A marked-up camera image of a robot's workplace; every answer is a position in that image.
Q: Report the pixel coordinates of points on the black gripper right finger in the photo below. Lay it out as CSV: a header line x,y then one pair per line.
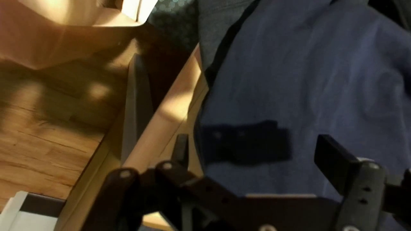
x,y
367,190

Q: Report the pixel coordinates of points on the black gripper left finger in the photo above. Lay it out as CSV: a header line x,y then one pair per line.
x,y
189,203

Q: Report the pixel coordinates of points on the black cloth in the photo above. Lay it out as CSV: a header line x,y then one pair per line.
x,y
215,23

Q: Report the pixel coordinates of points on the wooden chair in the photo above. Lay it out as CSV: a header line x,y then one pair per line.
x,y
143,134

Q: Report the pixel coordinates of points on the purple blue cloth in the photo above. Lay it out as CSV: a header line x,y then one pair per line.
x,y
275,94

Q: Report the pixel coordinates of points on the brown armchair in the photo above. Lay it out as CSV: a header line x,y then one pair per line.
x,y
40,34

